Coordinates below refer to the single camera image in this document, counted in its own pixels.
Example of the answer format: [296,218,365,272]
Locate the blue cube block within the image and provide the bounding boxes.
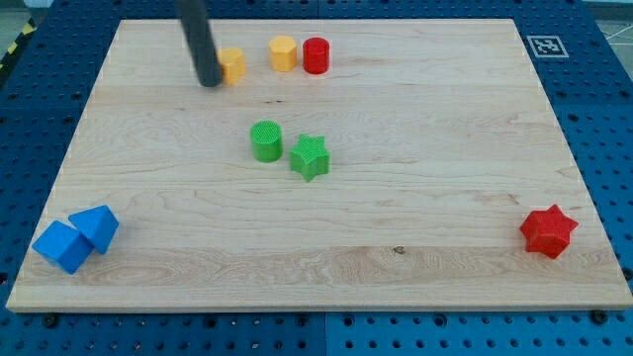
[33,221,93,275]

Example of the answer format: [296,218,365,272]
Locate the white fiducial marker tag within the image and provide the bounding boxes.
[526,35,569,58]

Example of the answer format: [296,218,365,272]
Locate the yellow hexagon block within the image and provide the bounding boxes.
[268,35,298,72]

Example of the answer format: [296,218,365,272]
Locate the green star block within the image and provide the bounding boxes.
[291,133,330,182]

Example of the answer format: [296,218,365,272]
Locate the yellow heart block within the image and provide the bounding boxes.
[219,47,246,85]

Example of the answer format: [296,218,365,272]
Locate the red cylinder block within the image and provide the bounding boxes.
[303,37,330,74]

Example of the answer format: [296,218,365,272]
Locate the green cylinder block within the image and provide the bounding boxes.
[250,121,283,162]

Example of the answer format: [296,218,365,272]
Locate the red star block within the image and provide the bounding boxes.
[519,205,579,259]

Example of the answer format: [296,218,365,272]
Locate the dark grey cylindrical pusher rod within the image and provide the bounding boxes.
[174,0,223,87]

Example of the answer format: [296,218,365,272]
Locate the blue triangle block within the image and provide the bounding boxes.
[68,205,120,254]

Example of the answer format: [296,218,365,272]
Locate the light wooden board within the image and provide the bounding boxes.
[7,19,632,313]

